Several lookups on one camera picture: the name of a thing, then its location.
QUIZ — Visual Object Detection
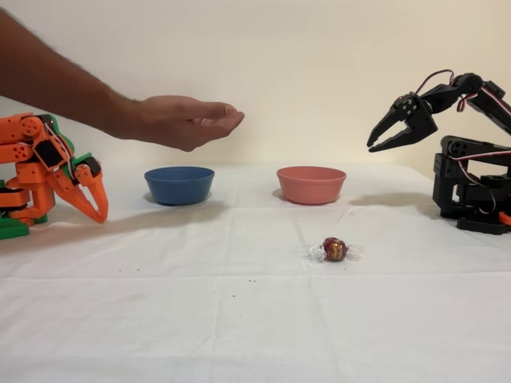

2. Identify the person's bare forearm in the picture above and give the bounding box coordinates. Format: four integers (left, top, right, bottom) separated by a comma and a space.
0, 7, 141, 141

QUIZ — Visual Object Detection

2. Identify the pink bowl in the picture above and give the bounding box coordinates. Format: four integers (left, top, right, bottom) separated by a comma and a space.
275, 165, 347, 207

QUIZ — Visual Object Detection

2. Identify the red white black servo cable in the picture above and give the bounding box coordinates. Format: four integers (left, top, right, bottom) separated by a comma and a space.
413, 69, 511, 219

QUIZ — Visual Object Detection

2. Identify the white tablecloth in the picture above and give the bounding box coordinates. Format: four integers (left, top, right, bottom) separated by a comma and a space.
0, 161, 511, 383

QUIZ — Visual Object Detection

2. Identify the blue bowl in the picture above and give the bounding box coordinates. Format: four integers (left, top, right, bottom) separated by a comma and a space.
144, 166, 216, 207

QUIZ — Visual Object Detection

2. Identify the red candy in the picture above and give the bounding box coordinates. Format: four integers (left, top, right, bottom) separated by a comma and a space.
307, 236, 362, 263

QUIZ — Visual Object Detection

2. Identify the orange arm servo cable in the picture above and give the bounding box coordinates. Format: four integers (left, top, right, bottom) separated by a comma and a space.
42, 118, 79, 179

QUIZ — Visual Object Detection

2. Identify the person's bare hand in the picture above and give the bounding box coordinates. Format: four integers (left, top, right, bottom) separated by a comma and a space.
130, 95, 246, 153

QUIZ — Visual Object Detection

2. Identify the green robot base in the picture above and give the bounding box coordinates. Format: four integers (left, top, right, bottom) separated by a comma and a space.
0, 179, 49, 241

